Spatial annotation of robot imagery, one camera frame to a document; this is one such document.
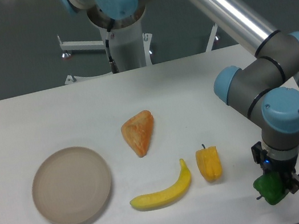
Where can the beige round plate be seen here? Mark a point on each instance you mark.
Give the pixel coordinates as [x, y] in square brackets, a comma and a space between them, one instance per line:
[72, 186]

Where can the orange triangular bread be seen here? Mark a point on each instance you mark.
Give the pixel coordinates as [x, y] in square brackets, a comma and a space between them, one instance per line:
[137, 132]

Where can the yellow bell pepper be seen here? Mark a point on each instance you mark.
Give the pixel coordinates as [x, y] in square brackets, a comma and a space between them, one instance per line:
[209, 163]

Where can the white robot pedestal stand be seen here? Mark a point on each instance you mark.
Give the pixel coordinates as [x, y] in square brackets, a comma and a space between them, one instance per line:
[161, 31]

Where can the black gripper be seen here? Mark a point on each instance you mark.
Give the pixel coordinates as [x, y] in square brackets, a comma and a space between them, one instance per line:
[281, 161]

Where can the yellow banana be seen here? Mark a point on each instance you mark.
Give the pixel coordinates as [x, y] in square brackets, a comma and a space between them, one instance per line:
[167, 196]

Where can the green bell pepper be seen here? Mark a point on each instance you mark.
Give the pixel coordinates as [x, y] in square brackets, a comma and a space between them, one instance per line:
[270, 187]

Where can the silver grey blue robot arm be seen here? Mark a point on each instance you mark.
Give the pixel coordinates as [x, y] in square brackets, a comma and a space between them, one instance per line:
[257, 92]

